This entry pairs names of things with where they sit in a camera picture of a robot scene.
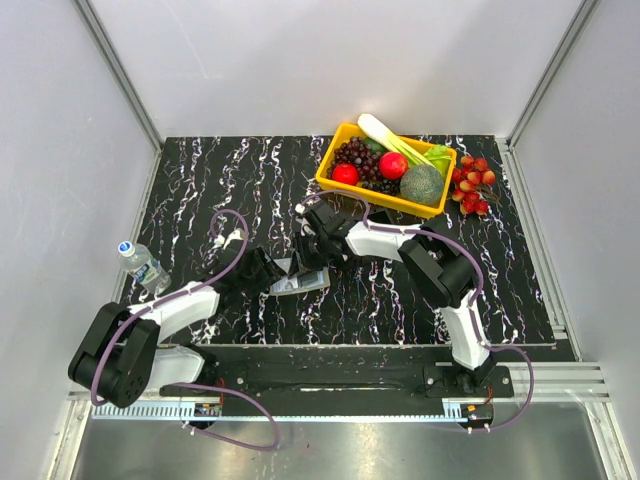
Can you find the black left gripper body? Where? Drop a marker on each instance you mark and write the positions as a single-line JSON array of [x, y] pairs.
[[255, 281]]

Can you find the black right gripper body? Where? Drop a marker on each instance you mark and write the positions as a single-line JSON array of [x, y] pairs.
[[312, 251]]

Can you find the beige leather card holder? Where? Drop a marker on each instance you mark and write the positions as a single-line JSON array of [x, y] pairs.
[[301, 283]]

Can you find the black plastic card box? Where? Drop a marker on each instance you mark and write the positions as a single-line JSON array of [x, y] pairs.
[[384, 217]]

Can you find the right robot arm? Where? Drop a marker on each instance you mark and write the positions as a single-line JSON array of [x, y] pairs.
[[446, 275]]

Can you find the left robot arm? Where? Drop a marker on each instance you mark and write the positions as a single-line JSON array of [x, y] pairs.
[[119, 357]]

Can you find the red apple left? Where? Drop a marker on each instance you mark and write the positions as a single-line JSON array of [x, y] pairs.
[[345, 173]]

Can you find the red apple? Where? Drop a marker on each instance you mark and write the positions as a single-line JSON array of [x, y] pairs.
[[345, 173], [393, 166]]

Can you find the dark purple grape bunch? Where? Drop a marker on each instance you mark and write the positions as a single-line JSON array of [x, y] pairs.
[[354, 152]]

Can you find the red apple right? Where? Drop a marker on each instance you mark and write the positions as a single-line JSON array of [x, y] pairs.
[[393, 166]]

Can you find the green melon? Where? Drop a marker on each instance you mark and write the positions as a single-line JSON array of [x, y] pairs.
[[422, 184]]

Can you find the clear plastic water bottle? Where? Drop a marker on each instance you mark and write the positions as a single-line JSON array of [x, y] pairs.
[[138, 262]]

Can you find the white green leek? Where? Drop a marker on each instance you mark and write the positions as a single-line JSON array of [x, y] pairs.
[[377, 131]]

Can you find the green lettuce leaf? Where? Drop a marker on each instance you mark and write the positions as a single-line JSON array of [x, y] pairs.
[[438, 156]]

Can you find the red lychee bunch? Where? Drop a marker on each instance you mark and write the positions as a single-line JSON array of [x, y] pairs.
[[472, 183]]

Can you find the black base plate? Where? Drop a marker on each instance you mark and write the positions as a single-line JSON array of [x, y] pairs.
[[349, 381]]

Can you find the aluminium frame rail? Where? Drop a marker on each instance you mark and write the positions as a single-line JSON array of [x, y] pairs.
[[116, 67]]

